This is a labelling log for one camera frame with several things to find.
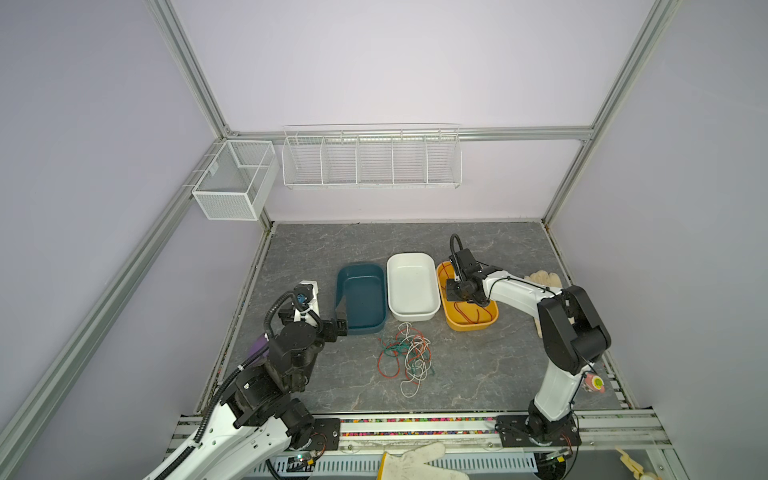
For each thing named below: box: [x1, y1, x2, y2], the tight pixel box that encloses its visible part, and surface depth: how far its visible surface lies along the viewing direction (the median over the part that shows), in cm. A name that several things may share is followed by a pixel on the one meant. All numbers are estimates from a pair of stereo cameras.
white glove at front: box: [383, 443, 470, 480], surface depth 71 cm
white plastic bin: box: [386, 252, 441, 322], surface depth 103 cm
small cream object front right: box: [615, 447, 644, 480], surface depth 70 cm
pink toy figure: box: [584, 373, 605, 394], surface depth 79 cm
